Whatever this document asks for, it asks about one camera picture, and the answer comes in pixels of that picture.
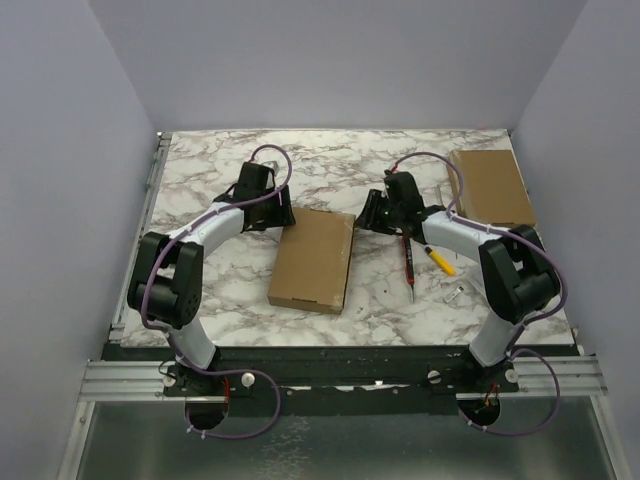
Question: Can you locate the aluminium extrusion frame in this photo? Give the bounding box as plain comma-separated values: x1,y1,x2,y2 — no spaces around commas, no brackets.
64,130,626,480

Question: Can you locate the small silver metal piece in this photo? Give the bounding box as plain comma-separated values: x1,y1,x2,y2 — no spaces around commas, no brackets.
444,285,465,303

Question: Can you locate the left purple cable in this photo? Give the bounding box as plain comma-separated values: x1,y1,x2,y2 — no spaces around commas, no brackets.
141,144,295,442

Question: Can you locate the brown cardboard express box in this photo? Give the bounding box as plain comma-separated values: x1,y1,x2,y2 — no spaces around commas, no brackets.
267,207,355,315

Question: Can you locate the red black utility knife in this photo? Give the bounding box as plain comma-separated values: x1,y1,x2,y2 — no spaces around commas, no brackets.
402,236,415,302

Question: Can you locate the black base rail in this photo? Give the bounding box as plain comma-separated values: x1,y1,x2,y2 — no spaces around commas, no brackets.
99,339,521,417

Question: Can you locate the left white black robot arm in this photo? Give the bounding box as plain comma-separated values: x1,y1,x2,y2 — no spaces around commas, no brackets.
127,162,295,395

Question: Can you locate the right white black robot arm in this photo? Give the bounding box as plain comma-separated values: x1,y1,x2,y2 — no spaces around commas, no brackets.
356,172,565,391

